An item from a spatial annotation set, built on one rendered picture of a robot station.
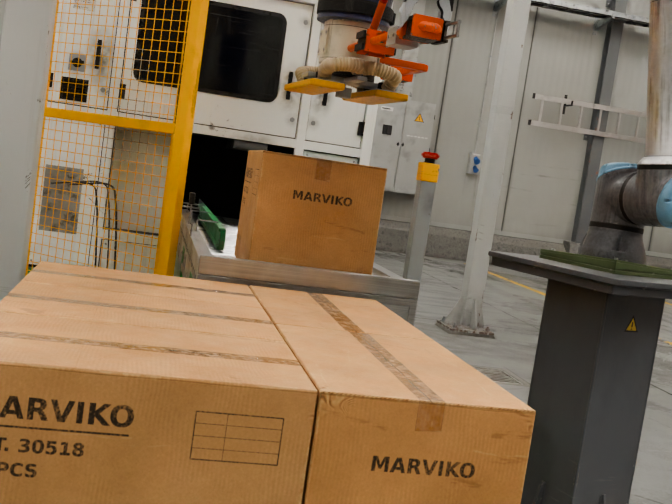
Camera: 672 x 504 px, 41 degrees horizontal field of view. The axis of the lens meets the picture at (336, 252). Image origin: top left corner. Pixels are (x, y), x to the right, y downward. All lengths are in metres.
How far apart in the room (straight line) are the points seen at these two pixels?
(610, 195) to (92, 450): 1.63
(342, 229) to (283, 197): 0.21
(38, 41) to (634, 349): 2.27
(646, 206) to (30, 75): 2.16
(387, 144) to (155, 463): 10.24
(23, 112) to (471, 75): 9.33
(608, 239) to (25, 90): 2.08
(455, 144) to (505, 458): 10.59
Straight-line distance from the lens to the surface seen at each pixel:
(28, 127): 3.45
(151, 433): 1.53
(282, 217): 2.82
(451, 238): 12.04
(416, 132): 11.71
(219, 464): 1.55
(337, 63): 2.50
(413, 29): 2.10
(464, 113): 12.19
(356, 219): 2.85
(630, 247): 2.61
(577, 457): 2.62
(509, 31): 6.01
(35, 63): 3.46
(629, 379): 2.67
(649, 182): 2.50
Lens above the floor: 0.91
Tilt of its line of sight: 5 degrees down
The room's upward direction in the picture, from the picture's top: 8 degrees clockwise
